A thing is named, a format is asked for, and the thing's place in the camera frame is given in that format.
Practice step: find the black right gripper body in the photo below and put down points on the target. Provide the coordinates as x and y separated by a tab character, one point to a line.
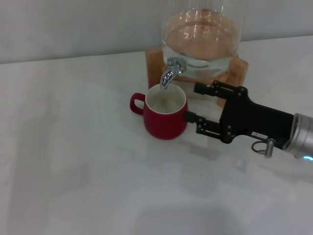
249	117

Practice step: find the glass dispenser jar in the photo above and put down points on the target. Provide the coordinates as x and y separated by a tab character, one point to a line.
200	31

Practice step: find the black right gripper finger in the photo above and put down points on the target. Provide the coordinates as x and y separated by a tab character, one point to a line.
220	89
207	124

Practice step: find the wooden dispenser stand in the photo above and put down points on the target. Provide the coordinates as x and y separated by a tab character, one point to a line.
154	68

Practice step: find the red ceramic cup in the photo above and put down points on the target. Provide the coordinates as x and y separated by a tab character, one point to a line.
163	122

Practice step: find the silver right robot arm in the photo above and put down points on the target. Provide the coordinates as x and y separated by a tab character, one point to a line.
302	137

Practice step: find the chrome faucet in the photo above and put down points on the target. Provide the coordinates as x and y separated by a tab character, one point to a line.
167	74

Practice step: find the metal wrist connector plug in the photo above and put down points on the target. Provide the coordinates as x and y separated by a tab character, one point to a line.
267	147

